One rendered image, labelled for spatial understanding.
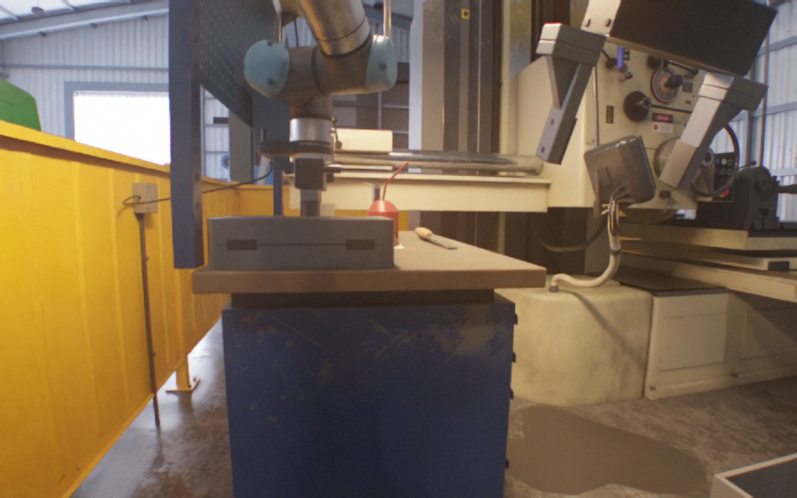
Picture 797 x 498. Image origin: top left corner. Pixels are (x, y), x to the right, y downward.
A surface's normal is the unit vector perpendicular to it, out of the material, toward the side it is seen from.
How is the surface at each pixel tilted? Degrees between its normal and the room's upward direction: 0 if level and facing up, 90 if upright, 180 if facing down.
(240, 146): 90
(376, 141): 90
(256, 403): 90
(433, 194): 90
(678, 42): 113
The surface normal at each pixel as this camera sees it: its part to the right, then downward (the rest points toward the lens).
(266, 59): -0.28, 0.10
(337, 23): 0.28, 0.84
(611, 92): 0.20, 0.11
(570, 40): 0.07, 0.49
